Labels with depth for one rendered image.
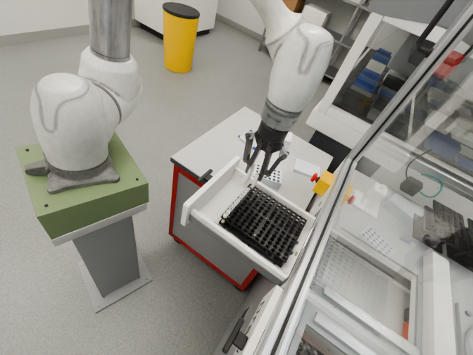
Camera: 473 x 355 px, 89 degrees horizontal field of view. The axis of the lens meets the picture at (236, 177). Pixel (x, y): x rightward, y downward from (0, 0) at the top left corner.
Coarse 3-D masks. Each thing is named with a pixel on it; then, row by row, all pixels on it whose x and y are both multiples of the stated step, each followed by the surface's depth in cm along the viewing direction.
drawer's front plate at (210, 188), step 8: (232, 160) 84; (224, 168) 80; (232, 168) 85; (216, 176) 77; (224, 176) 81; (208, 184) 74; (216, 184) 78; (224, 184) 87; (200, 192) 71; (208, 192) 76; (216, 192) 84; (192, 200) 69; (200, 200) 73; (208, 200) 81; (184, 208) 68; (192, 208) 71; (200, 208) 78; (184, 216) 71; (184, 224) 73
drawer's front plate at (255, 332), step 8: (272, 288) 61; (280, 288) 58; (272, 296) 56; (264, 304) 58; (272, 304) 55; (264, 312) 54; (256, 320) 55; (264, 320) 52; (256, 328) 51; (264, 328) 51; (248, 336) 52; (256, 336) 50; (248, 344) 49; (256, 344) 49; (240, 352) 50; (248, 352) 48
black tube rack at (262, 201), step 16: (256, 192) 80; (240, 208) 78; (256, 208) 76; (272, 208) 77; (288, 208) 79; (224, 224) 73; (240, 224) 71; (256, 224) 75; (272, 224) 73; (288, 224) 75; (304, 224) 76; (256, 240) 72; (272, 240) 73; (288, 240) 71; (272, 256) 69; (288, 256) 67
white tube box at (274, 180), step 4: (256, 164) 105; (260, 164) 106; (256, 168) 104; (268, 168) 106; (276, 168) 106; (256, 172) 102; (276, 172) 105; (280, 172) 106; (252, 176) 103; (264, 176) 102; (272, 176) 103; (276, 176) 103; (280, 176) 104; (264, 180) 101; (268, 180) 101; (272, 180) 101; (276, 180) 102; (280, 180) 102; (264, 184) 103; (268, 184) 102; (272, 184) 102; (276, 184) 102; (280, 184) 101; (276, 188) 103
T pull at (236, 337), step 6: (240, 318) 53; (240, 324) 52; (234, 330) 51; (234, 336) 51; (240, 336) 51; (246, 336) 51; (228, 342) 50; (234, 342) 50; (240, 342) 50; (222, 348) 49; (228, 348) 49; (240, 348) 50
